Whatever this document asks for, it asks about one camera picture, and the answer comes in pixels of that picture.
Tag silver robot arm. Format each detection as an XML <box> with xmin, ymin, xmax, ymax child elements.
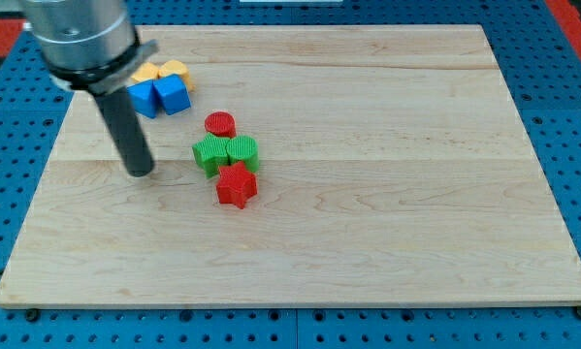
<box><xmin>19</xmin><ymin>0</ymin><xmax>158</xmax><ymax>96</ymax></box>

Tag yellow hexagon block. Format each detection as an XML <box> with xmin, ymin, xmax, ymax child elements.
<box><xmin>130</xmin><ymin>62</ymin><xmax>160</xmax><ymax>83</ymax></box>

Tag light wooden board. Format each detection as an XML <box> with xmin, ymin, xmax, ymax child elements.
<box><xmin>0</xmin><ymin>25</ymin><xmax>581</xmax><ymax>309</ymax></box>

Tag green cylinder block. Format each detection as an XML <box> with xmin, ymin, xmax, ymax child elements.
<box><xmin>226</xmin><ymin>135</ymin><xmax>260</xmax><ymax>173</ymax></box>

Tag red star block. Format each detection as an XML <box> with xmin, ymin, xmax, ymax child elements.
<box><xmin>216</xmin><ymin>161</ymin><xmax>258</xmax><ymax>209</ymax></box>

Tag green star block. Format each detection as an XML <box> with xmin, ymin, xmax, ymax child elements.
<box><xmin>192</xmin><ymin>133</ymin><xmax>230</xmax><ymax>178</ymax></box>

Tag red cylinder block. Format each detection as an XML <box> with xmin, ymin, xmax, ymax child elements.
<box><xmin>205</xmin><ymin>111</ymin><xmax>237</xmax><ymax>138</ymax></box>

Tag blue cube block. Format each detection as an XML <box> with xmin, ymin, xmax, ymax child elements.
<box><xmin>153</xmin><ymin>75</ymin><xmax>191</xmax><ymax>115</ymax></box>

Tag yellow heart block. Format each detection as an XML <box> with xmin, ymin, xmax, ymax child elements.
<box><xmin>158</xmin><ymin>59</ymin><xmax>195</xmax><ymax>92</ymax></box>

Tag blue triangle block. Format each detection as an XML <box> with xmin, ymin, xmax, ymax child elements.
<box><xmin>127</xmin><ymin>79</ymin><xmax>160</xmax><ymax>119</ymax></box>

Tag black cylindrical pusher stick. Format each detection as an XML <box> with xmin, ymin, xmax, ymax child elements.
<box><xmin>94</xmin><ymin>87</ymin><xmax>154</xmax><ymax>177</ymax></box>

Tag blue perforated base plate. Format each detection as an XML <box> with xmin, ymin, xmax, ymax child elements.
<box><xmin>0</xmin><ymin>0</ymin><xmax>581</xmax><ymax>348</ymax></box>

